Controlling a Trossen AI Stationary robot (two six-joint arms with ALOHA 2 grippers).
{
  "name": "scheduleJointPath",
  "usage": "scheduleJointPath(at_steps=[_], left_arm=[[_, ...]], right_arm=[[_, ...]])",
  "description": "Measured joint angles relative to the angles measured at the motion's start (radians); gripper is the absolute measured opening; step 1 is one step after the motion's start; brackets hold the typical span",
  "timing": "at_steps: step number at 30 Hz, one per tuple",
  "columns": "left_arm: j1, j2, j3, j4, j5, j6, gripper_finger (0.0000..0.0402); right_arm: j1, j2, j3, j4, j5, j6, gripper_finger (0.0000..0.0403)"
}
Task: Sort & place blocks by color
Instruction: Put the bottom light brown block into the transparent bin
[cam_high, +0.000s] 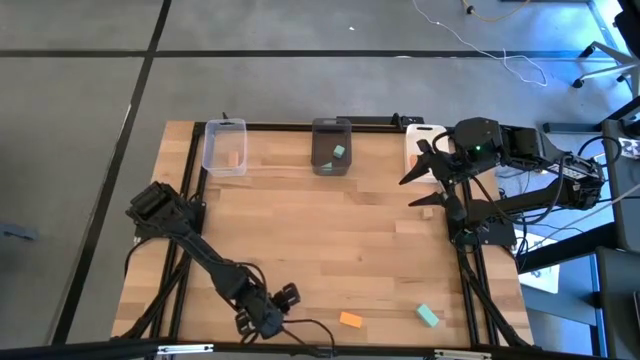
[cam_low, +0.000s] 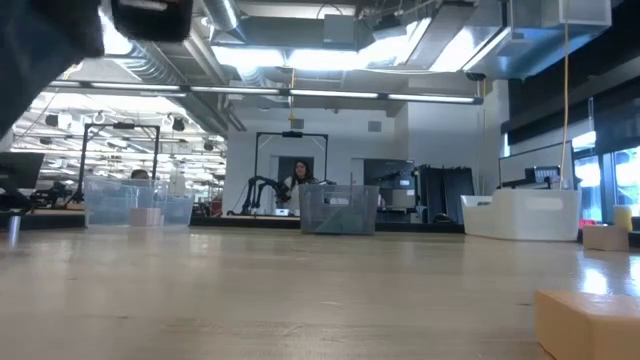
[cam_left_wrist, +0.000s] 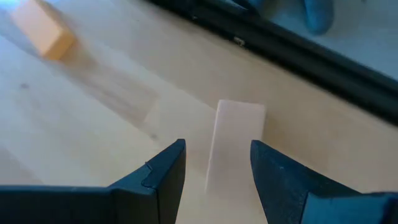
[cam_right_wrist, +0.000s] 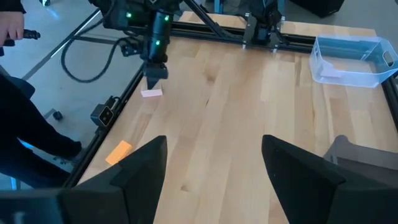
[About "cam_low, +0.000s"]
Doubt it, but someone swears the black table frame rail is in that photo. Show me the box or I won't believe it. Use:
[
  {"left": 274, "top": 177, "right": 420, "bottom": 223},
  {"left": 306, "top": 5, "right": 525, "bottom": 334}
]
[{"left": 19, "top": 209, "right": 467, "bottom": 235}]

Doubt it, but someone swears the long ceiling light strip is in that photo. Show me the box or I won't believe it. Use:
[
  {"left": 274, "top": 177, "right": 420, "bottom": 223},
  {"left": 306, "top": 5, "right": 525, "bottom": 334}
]
[{"left": 47, "top": 77, "right": 485, "bottom": 106}]

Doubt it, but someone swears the yellow cup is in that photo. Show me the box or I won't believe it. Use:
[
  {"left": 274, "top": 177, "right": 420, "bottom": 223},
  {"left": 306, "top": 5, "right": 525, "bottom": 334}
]
[{"left": 613, "top": 204, "right": 634, "bottom": 232}]

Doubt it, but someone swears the orange block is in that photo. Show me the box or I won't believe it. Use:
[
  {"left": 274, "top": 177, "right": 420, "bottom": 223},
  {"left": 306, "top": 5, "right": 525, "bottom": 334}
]
[{"left": 534, "top": 288, "right": 640, "bottom": 360}]

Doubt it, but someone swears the white plastic bin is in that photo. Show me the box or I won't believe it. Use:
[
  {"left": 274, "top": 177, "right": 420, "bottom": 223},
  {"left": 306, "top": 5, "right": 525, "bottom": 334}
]
[{"left": 460, "top": 188, "right": 584, "bottom": 242}]

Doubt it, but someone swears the black monitor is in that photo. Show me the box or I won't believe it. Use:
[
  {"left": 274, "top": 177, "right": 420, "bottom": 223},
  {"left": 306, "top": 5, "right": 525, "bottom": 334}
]
[{"left": 0, "top": 151, "right": 46, "bottom": 194}]

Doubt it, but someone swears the rectangular metal duct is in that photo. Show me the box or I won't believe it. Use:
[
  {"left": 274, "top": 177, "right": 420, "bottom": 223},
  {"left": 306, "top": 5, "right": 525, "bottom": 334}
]
[{"left": 462, "top": 0, "right": 614, "bottom": 81}]

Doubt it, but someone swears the dark cabinet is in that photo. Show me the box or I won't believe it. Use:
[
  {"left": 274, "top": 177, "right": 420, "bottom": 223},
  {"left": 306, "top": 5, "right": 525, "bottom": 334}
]
[{"left": 417, "top": 163, "right": 476, "bottom": 225}]

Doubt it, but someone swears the black desk device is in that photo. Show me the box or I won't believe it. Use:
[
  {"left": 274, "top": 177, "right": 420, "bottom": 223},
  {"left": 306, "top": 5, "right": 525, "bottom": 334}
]
[{"left": 499, "top": 164, "right": 564, "bottom": 192}]

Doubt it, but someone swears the black gantry frame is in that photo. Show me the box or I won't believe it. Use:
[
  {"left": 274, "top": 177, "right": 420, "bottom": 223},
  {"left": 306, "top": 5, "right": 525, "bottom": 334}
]
[
  {"left": 74, "top": 122, "right": 162, "bottom": 204},
  {"left": 253, "top": 130, "right": 330, "bottom": 217}
]

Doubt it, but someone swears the grey translucent bin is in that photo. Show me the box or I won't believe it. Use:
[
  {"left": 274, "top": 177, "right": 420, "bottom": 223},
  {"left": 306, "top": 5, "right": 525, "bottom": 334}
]
[{"left": 298, "top": 183, "right": 380, "bottom": 236}]

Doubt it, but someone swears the clear plastic bin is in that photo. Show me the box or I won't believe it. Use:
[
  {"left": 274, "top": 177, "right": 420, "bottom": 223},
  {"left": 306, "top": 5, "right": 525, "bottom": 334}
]
[{"left": 82, "top": 175, "right": 195, "bottom": 230}]

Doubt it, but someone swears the silver spiral duct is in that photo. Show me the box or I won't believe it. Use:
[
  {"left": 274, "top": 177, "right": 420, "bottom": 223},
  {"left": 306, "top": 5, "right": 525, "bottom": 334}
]
[{"left": 99, "top": 0, "right": 246, "bottom": 136}]

